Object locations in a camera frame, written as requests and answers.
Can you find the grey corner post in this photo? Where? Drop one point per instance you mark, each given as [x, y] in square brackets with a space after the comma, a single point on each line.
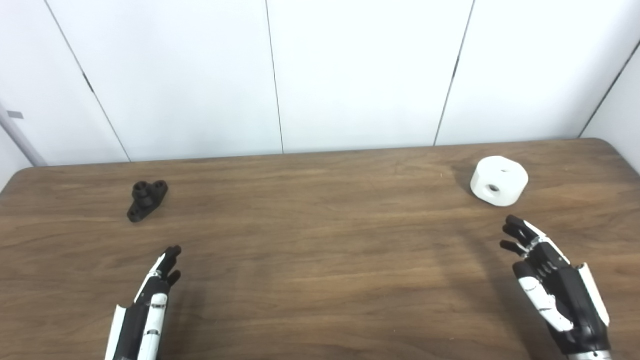
[22, 137]

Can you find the small grey post tag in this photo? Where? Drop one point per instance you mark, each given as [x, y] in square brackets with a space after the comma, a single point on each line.
[15, 115]

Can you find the round white piece with holes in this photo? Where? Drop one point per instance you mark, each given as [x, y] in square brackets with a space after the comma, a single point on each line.
[505, 175]

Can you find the black flanged holder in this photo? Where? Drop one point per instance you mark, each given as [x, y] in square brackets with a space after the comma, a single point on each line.
[145, 200]

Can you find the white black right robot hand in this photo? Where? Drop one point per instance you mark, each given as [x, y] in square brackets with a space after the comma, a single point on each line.
[570, 295]

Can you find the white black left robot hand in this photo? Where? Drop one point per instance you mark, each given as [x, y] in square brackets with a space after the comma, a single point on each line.
[131, 330]

